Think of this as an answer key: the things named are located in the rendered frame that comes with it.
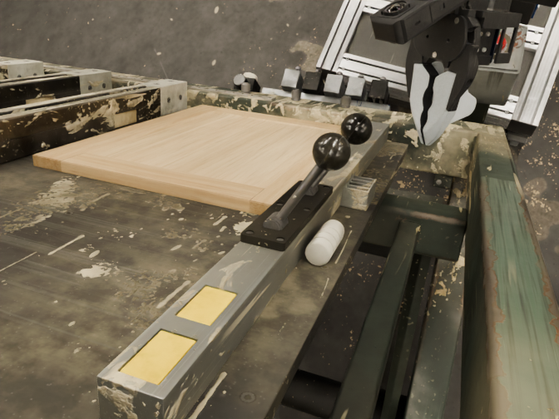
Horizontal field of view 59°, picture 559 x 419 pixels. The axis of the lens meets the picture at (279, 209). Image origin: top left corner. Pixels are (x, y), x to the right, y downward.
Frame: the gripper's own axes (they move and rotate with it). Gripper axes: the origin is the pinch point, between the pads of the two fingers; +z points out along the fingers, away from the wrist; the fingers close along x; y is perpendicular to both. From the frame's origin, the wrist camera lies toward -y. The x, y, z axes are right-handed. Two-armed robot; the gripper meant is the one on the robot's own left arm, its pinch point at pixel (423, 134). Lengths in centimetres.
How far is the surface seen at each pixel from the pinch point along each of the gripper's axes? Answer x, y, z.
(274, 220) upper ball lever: 0.1, -19.2, 7.8
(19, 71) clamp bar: 114, -35, 14
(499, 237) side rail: -10.7, 3.6, 8.9
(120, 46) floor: 229, 18, 25
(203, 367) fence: -14.4, -33.0, 9.9
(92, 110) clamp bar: 60, -26, 11
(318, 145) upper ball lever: -2.6, -16.7, -1.1
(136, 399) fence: -16.2, -38.2, 9.0
